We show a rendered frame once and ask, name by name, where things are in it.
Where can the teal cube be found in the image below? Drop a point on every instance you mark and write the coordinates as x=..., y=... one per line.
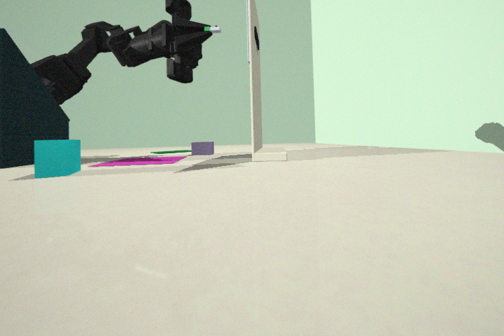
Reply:
x=54, y=158

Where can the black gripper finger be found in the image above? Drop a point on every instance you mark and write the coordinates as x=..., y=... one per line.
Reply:
x=189, y=27
x=186, y=44

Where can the light purple block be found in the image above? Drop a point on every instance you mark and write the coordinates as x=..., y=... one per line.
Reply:
x=202, y=148

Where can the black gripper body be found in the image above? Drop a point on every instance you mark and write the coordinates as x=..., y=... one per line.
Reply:
x=161, y=43

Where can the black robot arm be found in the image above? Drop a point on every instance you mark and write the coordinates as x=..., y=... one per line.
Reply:
x=65, y=75

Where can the cream panel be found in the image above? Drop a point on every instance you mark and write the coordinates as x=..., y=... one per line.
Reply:
x=253, y=49

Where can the pink flat square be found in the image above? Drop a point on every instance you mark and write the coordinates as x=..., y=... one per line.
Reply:
x=141, y=161

